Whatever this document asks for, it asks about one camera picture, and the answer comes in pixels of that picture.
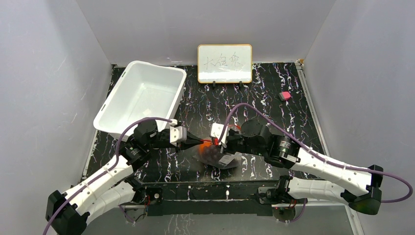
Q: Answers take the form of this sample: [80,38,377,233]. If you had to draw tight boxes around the orange toy fruit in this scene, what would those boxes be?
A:
[198,142,211,155]

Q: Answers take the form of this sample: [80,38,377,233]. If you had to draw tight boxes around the clear zip top bag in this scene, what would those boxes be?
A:
[190,140,241,169]

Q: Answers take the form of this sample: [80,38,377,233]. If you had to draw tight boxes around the dark red grape bunch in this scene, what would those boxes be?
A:
[201,145,223,164]

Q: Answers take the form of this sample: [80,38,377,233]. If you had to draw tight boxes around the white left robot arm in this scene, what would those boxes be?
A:
[43,117,204,235]

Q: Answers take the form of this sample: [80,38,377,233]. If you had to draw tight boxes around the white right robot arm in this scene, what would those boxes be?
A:
[218,120,383,215]

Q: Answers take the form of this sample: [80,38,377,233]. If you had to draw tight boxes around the white plastic bin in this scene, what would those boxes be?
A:
[93,61,186,140]

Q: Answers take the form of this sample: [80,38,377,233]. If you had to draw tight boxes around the pink whiteboard eraser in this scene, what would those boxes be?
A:
[278,92,291,101]

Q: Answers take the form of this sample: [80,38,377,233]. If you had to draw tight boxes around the small whiteboard with writing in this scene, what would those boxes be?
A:
[197,44,253,84]

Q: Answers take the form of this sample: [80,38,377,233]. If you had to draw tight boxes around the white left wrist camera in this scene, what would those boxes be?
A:
[169,119,187,147]

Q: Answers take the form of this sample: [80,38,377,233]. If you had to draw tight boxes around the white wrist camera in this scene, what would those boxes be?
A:
[169,119,187,147]
[209,123,238,148]

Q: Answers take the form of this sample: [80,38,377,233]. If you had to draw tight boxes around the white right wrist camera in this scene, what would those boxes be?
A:
[209,123,238,148]

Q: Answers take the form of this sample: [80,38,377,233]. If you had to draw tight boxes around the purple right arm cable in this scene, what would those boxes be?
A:
[218,102,414,204]

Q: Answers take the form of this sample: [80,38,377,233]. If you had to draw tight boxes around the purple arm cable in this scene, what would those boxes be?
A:
[218,102,414,204]
[42,117,174,235]

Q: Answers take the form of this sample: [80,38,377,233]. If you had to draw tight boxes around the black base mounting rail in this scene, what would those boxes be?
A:
[66,180,354,217]

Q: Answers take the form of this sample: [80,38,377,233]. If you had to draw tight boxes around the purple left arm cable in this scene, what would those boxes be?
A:
[42,117,174,235]

